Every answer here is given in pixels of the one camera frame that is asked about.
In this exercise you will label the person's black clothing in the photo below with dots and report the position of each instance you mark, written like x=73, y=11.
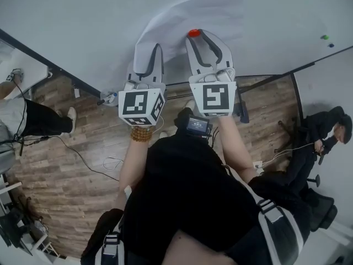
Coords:
x=193, y=197

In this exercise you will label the marker pen holder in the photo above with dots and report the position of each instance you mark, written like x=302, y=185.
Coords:
x=109, y=98

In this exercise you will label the white power strip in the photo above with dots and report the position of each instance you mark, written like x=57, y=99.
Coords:
x=258, y=166

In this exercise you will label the person's shoe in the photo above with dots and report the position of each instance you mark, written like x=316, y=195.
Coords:
x=164, y=134
x=190, y=104

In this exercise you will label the black screen device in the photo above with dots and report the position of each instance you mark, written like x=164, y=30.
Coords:
x=197, y=124

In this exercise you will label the person's right shoe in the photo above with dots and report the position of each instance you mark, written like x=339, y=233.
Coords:
x=190, y=104

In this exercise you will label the red round magnet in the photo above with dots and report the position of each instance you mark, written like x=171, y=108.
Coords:
x=194, y=33

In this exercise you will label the white paper sheet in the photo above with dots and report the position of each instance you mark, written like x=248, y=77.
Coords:
x=193, y=12

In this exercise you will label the purple cloth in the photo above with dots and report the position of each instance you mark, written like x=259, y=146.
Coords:
x=244, y=116

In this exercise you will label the white desk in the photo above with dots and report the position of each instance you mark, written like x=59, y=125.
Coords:
x=33, y=68

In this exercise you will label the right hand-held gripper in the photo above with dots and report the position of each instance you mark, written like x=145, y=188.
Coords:
x=215, y=98

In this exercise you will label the white metal rack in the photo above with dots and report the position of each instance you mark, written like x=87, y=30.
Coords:
x=44, y=244

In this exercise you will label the small white card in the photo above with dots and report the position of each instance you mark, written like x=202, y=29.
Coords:
x=77, y=92

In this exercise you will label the person's left forearm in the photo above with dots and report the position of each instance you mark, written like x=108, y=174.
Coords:
x=135, y=167

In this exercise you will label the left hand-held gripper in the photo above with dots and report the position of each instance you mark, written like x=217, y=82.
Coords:
x=135, y=106

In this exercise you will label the person's right forearm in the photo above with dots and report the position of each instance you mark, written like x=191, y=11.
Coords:
x=234, y=145

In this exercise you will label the person's left shoe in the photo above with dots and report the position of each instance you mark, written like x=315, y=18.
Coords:
x=164, y=134

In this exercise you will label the green round magnet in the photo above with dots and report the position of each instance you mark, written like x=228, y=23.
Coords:
x=326, y=37

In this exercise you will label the black-framed whiteboard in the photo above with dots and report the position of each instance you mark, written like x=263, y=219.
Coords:
x=69, y=15

